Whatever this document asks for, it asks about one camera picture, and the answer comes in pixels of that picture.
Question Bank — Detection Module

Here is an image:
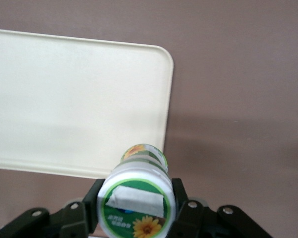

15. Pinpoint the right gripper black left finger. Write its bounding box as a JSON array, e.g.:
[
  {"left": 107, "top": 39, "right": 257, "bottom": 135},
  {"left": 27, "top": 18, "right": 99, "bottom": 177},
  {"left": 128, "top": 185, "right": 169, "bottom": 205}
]
[{"left": 0, "top": 178, "right": 108, "bottom": 238}]

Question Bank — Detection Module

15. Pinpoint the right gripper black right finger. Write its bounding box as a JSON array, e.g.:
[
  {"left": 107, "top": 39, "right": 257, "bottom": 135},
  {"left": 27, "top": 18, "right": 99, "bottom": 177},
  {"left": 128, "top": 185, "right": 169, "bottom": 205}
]
[{"left": 168, "top": 177, "right": 274, "bottom": 238}]

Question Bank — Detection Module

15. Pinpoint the green gum bottle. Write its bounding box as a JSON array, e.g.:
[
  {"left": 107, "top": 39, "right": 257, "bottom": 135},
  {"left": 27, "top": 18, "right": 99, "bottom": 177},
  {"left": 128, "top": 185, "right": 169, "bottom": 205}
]
[{"left": 97, "top": 143, "right": 176, "bottom": 238}]

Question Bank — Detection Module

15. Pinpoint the cream plastic tray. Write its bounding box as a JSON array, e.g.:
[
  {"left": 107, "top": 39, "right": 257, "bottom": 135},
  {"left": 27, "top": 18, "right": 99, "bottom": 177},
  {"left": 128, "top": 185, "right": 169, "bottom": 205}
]
[{"left": 0, "top": 27, "right": 175, "bottom": 180}]

